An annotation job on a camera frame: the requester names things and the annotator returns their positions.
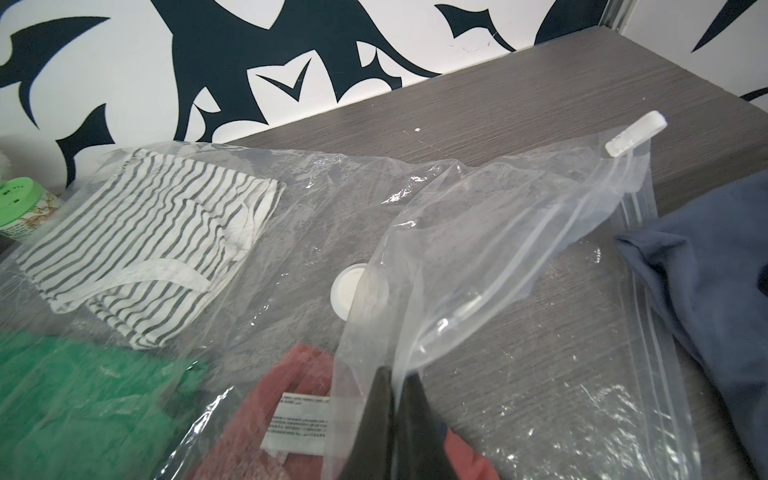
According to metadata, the green folded garment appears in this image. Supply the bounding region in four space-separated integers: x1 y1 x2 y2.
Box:
1 332 208 479

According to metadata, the striped white black garment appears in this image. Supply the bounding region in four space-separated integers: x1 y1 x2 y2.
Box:
18 149 283 350

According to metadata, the blue tank top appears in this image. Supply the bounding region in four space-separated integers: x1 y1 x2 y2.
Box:
616 171 767 479

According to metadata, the red tank top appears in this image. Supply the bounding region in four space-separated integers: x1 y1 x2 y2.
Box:
187 344 499 479

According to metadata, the clear plastic vacuum bag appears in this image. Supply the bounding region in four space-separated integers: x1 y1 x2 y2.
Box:
1 128 701 479

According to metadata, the white round bag valve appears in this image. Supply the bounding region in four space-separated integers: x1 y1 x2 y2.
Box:
330 263 389 321

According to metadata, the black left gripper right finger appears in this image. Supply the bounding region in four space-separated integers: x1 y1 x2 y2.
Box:
395 373 458 480

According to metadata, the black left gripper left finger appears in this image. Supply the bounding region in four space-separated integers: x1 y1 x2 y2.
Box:
339 366 396 480

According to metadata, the white bag zipper slider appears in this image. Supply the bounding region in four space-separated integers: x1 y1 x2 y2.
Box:
605 110 668 158

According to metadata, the aluminium cage frame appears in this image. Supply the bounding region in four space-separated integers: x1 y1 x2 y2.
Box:
599 0 636 32

